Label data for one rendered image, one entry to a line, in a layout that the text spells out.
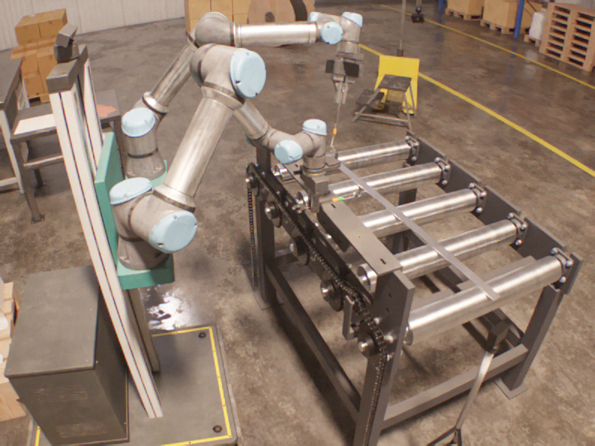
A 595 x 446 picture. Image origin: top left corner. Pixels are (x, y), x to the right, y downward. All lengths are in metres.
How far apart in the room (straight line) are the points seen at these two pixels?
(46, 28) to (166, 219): 7.45
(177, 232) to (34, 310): 0.99
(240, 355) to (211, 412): 0.68
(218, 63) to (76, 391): 1.25
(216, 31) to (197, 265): 2.05
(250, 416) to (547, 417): 1.54
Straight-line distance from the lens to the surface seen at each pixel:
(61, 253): 3.80
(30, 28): 8.51
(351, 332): 1.76
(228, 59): 1.20
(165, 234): 1.17
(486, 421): 2.63
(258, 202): 2.57
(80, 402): 1.93
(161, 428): 2.15
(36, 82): 7.15
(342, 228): 1.62
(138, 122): 1.72
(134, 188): 1.28
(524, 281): 2.00
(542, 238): 2.29
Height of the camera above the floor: 2.11
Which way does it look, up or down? 35 degrees down
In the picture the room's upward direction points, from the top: straight up
